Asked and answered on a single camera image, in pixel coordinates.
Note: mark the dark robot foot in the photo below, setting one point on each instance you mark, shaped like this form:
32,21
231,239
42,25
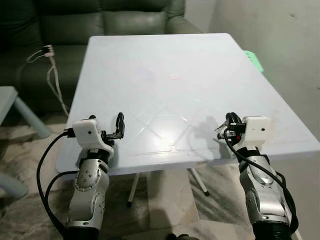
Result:
180,237

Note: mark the green plastic stool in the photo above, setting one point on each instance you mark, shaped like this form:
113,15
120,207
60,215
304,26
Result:
254,60

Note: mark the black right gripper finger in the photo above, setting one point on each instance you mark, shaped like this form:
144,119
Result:
238,119
229,119

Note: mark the dark green leather sofa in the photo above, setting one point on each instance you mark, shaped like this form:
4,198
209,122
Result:
75,25

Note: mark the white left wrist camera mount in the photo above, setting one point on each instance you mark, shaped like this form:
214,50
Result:
85,131

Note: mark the grey side table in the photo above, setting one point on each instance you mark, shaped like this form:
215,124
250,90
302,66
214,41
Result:
6,102

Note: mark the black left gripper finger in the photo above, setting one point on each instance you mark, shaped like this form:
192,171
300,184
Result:
120,125
92,118

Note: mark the white folding table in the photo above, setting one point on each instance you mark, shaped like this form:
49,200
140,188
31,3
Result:
175,100

